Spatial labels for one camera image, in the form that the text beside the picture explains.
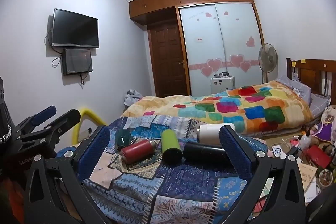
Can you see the brown wooden headboard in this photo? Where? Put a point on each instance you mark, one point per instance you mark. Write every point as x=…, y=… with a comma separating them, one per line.
x=312, y=74

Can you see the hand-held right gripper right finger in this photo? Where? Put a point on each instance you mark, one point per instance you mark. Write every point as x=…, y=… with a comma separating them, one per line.
x=235, y=151

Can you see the brown wooden door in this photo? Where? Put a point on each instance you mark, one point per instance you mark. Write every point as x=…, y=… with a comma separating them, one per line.
x=168, y=61

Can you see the round bowl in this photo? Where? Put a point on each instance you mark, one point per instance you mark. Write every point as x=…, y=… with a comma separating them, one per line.
x=326, y=178

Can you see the dark green cup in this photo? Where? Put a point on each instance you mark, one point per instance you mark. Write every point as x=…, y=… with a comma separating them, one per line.
x=123, y=138

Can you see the black bottle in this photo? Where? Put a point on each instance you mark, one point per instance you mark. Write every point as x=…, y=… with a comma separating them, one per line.
x=203, y=154

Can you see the standing fan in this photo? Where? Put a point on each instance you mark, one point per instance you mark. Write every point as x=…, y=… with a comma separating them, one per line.
x=267, y=58

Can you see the grey cloth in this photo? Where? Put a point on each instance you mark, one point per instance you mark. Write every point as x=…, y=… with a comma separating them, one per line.
x=132, y=98

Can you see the yellow curved tube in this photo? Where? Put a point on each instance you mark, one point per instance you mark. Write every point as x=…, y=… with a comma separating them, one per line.
x=76, y=129

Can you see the white squeeze bottle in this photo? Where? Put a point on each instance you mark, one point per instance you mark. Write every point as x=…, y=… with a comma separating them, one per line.
x=305, y=142

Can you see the red box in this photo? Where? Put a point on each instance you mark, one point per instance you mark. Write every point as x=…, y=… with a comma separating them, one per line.
x=319, y=156

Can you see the small black wall monitor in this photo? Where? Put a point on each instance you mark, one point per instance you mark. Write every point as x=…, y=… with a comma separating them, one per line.
x=77, y=61

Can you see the green cylinder bottle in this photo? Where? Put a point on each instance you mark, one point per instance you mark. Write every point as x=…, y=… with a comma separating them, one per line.
x=171, y=146

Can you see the frosted sliding wardrobe doors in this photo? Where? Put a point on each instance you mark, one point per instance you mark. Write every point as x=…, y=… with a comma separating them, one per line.
x=223, y=37

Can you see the black wall television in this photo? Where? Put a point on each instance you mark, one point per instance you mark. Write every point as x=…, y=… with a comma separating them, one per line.
x=74, y=28

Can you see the blue patchwork blanket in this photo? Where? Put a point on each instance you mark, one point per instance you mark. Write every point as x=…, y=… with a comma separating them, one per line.
x=183, y=187

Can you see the white paper sheet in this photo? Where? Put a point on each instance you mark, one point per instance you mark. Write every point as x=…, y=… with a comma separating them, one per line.
x=308, y=179

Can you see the white cylinder bottle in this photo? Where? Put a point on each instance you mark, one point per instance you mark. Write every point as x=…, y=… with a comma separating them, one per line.
x=211, y=133

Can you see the grey checked pillow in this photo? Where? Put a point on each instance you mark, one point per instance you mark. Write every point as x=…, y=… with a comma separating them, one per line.
x=299, y=91

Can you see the small white appliance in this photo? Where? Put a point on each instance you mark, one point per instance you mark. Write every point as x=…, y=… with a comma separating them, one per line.
x=222, y=83

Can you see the red bottle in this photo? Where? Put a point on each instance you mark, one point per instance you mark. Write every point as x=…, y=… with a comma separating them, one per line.
x=136, y=151

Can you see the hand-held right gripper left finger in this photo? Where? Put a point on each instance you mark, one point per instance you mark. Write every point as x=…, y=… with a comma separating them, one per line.
x=94, y=151

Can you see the colourful checked quilt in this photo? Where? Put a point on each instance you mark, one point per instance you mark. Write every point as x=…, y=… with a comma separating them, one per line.
x=236, y=106

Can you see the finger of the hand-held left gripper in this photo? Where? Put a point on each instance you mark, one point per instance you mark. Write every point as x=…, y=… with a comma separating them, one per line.
x=45, y=114
x=63, y=121

